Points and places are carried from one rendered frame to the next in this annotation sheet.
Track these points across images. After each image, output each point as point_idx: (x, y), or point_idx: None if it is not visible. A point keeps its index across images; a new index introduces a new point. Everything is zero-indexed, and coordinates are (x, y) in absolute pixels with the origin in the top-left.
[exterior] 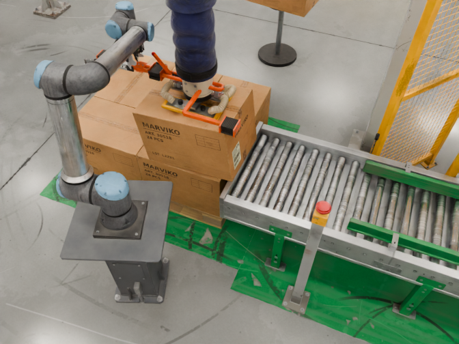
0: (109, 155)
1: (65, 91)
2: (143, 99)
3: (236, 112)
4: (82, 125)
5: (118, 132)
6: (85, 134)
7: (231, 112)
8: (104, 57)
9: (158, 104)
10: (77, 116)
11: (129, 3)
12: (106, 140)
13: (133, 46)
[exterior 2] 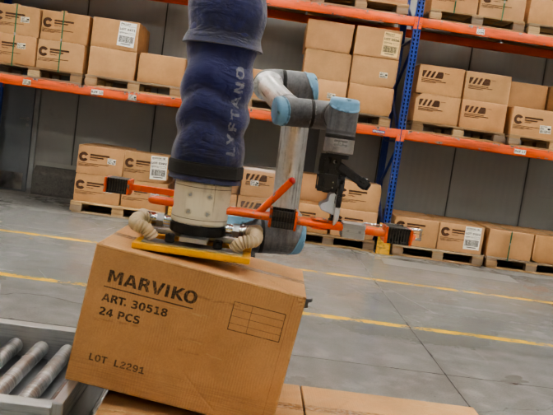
0: None
1: None
2: (300, 276)
3: (117, 232)
4: (448, 414)
5: (370, 409)
6: (425, 404)
7: (127, 234)
8: (271, 77)
9: (267, 267)
10: (281, 133)
11: (339, 97)
12: (376, 398)
13: (268, 95)
